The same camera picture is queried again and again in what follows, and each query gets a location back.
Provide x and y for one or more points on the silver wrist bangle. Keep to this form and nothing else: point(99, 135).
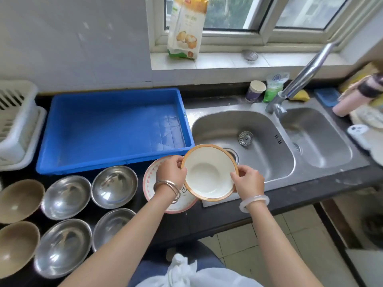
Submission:
point(172, 185)

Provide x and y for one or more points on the green detergent pouch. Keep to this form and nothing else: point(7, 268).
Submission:
point(273, 89)

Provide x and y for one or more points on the blue plastic tray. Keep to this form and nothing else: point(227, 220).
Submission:
point(104, 131)

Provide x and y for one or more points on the blue soap dish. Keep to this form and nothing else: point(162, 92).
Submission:
point(327, 97)

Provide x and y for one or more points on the person's right hand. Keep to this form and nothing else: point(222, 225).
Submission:
point(251, 182)

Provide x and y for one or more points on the yellow sponge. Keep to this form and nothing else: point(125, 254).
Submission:
point(300, 96)

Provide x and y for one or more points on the white window frame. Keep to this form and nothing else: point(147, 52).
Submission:
point(270, 26)

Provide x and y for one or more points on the person's right forearm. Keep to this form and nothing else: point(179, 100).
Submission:
point(275, 251)

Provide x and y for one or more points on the pink rimmed elephant print bowl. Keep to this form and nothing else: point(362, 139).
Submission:
point(149, 179)

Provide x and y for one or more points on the chrome faucet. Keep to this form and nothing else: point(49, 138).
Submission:
point(305, 74)

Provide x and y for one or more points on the black countertop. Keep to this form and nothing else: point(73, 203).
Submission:
point(314, 191)

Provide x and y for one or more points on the person's white shirt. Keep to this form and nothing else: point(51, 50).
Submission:
point(191, 276)

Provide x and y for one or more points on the white tiled window sill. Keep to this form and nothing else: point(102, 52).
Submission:
point(224, 61)

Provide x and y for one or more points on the stainless steel double sink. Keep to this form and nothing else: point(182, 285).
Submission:
point(269, 146)

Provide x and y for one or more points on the pink bottle with dark band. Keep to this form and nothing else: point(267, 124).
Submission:
point(347, 104)

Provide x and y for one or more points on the purple paper cup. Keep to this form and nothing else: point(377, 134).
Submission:
point(254, 92)

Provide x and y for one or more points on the white round plastic gadget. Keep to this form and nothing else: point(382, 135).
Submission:
point(357, 131)

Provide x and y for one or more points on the person's blue trousers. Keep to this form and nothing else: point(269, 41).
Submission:
point(206, 257)

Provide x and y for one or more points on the person's left forearm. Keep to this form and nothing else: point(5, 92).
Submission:
point(125, 245)

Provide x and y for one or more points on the white jade bangle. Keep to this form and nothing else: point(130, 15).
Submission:
point(254, 199)

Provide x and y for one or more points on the person's left hand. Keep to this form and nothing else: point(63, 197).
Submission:
point(172, 173)

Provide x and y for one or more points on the tan bowl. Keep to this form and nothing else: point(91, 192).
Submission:
point(19, 200)
point(16, 249)

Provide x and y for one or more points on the white and yellow flour bag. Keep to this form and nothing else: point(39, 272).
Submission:
point(185, 26)

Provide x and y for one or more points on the cream bowl with orange rim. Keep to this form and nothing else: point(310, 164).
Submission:
point(208, 173)

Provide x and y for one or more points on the stainless steel bowl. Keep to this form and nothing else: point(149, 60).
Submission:
point(114, 186)
point(109, 227)
point(62, 248)
point(65, 197)

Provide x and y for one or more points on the white plastic dish rack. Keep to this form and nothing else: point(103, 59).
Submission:
point(28, 86)

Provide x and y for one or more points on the metal sink strainer plug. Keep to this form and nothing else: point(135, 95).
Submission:
point(245, 138)

